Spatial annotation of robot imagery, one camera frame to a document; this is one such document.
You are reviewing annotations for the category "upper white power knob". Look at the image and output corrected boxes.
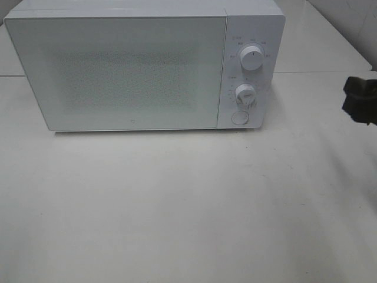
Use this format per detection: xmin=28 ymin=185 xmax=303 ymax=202
xmin=239 ymin=43 xmax=264 ymax=71

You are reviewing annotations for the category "white microwave oven body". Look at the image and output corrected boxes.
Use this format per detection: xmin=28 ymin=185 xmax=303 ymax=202
xmin=4 ymin=1 xmax=286 ymax=131

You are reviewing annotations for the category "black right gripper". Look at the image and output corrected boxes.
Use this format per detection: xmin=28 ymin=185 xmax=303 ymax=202
xmin=342 ymin=77 xmax=377 ymax=125

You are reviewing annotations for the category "white microwave door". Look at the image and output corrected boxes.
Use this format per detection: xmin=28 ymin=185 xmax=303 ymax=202
xmin=5 ymin=17 xmax=226 ymax=131

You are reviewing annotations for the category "round white door button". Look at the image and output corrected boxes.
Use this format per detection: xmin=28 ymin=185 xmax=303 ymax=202
xmin=232 ymin=111 xmax=249 ymax=126

